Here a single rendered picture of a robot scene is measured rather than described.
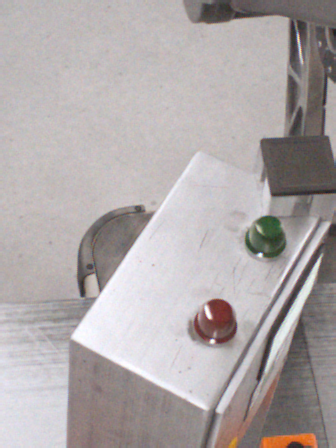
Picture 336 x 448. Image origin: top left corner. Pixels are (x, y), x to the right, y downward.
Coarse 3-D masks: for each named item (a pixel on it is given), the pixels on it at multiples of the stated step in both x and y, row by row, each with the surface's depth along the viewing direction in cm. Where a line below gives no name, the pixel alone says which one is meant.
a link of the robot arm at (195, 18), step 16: (192, 0) 94; (208, 0) 90; (224, 0) 89; (240, 0) 88; (256, 0) 86; (272, 0) 83; (288, 0) 79; (304, 0) 76; (320, 0) 74; (192, 16) 95; (208, 16) 93; (224, 16) 93; (288, 16) 81; (304, 16) 77; (320, 16) 74
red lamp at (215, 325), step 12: (216, 300) 69; (204, 312) 68; (216, 312) 68; (228, 312) 68; (204, 324) 68; (216, 324) 68; (228, 324) 68; (204, 336) 69; (216, 336) 69; (228, 336) 69
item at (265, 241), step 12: (264, 216) 72; (252, 228) 72; (264, 228) 72; (276, 228) 72; (252, 240) 72; (264, 240) 72; (276, 240) 72; (252, 252) 73; (264, 252) 72; (276, 252) 73
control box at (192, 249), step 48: (192, 192) 76; (240, 192) 76; (144, 240) 73; (192, 240) 74; (240, 240) 74; (288, 240) 74; (144, 288) 71; (192, 288) 71; (240, 288) 72; (288, 288) 73; (96, 336) 69; (144, 336) 69; (192, 336) 70; (240, 336) 70; (96, 384) 71; (144, 384) 68; (192, 384) 68; (240, 384) 69; (96, 432) 76; (144, 432) 73; (192, 432) 70; (240, 432) 83
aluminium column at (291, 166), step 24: (264, 144) 75; (288, 144) 76; (312, 144) 76; (264, 168) 75; (288, 168) 74; (312, 168) 75; (264, 192) 75; (288, 192) 73; (312, 192) 74; (264, 408) 98
